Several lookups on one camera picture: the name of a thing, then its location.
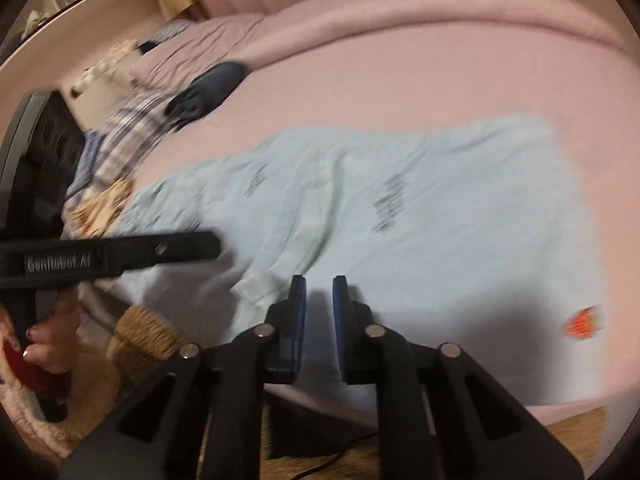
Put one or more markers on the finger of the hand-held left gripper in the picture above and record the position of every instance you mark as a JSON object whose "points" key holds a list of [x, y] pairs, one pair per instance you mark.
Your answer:
{"points": [[170, 249]]}

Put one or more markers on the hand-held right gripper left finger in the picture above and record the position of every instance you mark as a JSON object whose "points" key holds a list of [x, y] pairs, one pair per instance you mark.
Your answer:
{"points": [[299, 310]]}

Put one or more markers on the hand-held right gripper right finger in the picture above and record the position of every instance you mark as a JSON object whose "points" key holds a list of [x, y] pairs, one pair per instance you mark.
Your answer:
{"points": [[340, 310]]}

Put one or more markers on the light blue strawberry pants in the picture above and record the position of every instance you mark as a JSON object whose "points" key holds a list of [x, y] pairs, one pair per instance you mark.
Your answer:
{"points": [[425, 260]]}

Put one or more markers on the person's left hand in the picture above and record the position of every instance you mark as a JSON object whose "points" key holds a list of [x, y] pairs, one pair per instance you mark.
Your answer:
{"points": [[57, 340]]}

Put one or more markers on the folded denim clothes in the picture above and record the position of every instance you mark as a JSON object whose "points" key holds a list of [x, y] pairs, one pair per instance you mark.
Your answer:
{"points": [[92, 160]]}

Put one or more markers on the yellow printed cloth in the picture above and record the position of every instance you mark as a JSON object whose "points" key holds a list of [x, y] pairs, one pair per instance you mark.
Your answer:
{"points": [[100, 210]]}

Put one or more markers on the woven brown rug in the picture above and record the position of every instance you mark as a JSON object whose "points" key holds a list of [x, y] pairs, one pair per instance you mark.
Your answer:
{"points": [[145, 332]]}

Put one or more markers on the grey plaid pillow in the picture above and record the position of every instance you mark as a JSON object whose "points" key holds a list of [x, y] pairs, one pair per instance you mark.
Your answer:
{"points": [[130, 130]]}

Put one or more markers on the white plush toy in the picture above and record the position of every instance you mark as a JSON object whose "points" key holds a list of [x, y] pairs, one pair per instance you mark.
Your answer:
{"points": [[117, 52], [87, 77]]}

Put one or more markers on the white headboard shelf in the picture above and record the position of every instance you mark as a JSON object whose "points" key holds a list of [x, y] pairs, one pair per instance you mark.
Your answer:
{"points": [[75, 15]]}

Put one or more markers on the dark folded cloth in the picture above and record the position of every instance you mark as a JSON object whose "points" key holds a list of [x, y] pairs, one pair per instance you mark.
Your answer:
{"points": [[210, 87]]}

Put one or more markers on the red object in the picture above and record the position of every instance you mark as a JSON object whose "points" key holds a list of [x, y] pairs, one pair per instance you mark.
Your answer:
{"points": [[35, 375]]}

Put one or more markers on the dark plaid pillow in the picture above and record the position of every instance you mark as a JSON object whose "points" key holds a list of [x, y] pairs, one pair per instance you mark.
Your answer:
{"points": [[167, 35]]}

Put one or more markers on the fluffy beige cloth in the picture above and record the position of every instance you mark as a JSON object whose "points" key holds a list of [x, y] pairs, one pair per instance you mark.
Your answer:
{"points": [[80, 425]]}

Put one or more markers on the pink duvet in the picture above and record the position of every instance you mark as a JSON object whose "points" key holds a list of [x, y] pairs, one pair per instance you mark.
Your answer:
{"points": [[400, 15]]}

